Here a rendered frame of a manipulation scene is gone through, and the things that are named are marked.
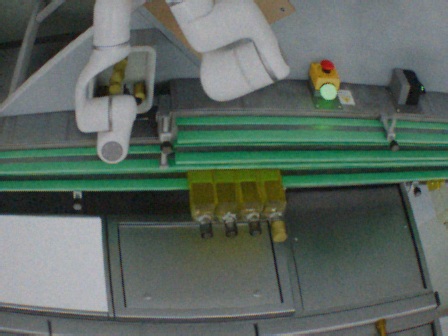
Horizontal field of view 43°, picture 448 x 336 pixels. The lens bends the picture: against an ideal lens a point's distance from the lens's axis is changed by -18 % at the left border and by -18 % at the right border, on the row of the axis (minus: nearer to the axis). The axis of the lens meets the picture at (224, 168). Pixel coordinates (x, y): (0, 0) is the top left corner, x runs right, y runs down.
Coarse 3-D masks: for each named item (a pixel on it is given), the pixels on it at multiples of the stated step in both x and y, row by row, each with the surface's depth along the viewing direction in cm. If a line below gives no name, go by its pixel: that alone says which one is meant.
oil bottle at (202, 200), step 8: (192, 176) 169; (200, 176) 169; (208, 176) 170; (192, 184) 168; (200, 184) 168; (208, 184) 168; (192, 192) 166; (200, 192) 166; (208, 192) 166; (192, 200) 165; (200, 200) 164; (208, 200) 165; (192, 208) 165; (200, 208) 163; (208, 208) 163; (192, 216) 166; (200, 216) 163; (208, 216) 163
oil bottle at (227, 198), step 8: (216, 176) 170; (224, 176) 170; (232, 176) 170; (216, 184) 168; (224, 184) 168; (232, 184) 169; (216, 192) 167; (224, 192) 166; (232, 192) 167; (216, 200) 166; (224, 200) 165; (232, 200) 165; (216, 208) 166; (224, 208) 164; (232, 208) 164; (240, 208) 165; (216, 216) 167; (224, 216) 164
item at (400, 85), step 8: (400, 72) 177; (408, 72) 178; (392, 80) 181; (400, 80) 174; (408, 80) 175; (416, 80) 176; (392, 88) 181; (400, 88) 175; (408, 88) 174; (416, 88) 174; (400, 96) 176; (408, 96) 177; (416, 96) 177; (408, 104) 179; (416, 104) 179
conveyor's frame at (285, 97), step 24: (192, 96) 170; (240, 96) 172; (264, 96) 173; (288, 96) 174; (360, 96) 178; (384, 96) 180; (432, 96) 185; (0, 120) 171; (24, 120) 172; (48, 120) 173; (72, 120) 174; (144, 120) 176; (432, 120) 179; (0, 144) 165; (24, 144) 166; (48, 144) 167; (72, 144) 169; (96, 144) 170
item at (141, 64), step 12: (132, 48) 153; (144, 48) 154; (132, 60) 165; (144, 60) 165; (108, 72) 166; (132, 72) 168; (144, 72) 169; (96, 84) 168; (108, 84) 170; (132, 84) 171; (96, 96) 170; (144, 108) 169
